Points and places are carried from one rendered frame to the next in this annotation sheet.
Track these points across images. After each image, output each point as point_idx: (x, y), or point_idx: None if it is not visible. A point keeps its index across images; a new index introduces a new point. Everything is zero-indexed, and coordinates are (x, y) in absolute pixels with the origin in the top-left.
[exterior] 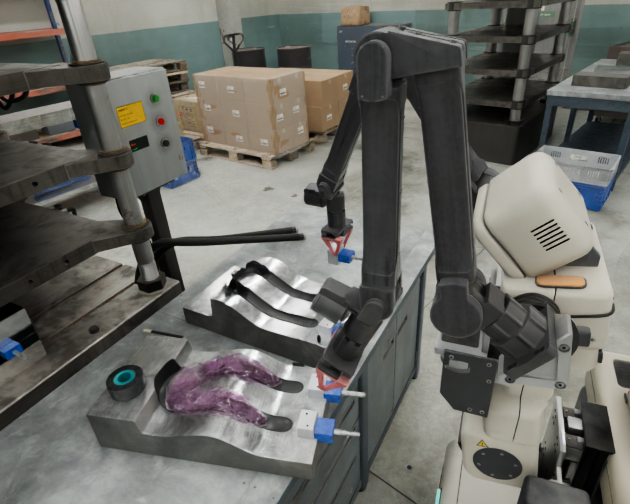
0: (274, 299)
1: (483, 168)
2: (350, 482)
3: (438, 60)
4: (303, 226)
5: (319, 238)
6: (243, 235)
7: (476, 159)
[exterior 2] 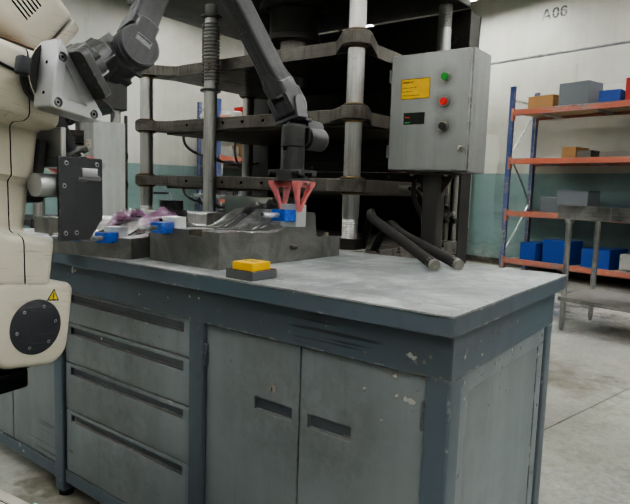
0: (243, 224)
1: (127, 21)
2: (168, 492)
3: None
4: (480, 272)
5: (436, 273)
6: (411, 237)
7: (130, 11)
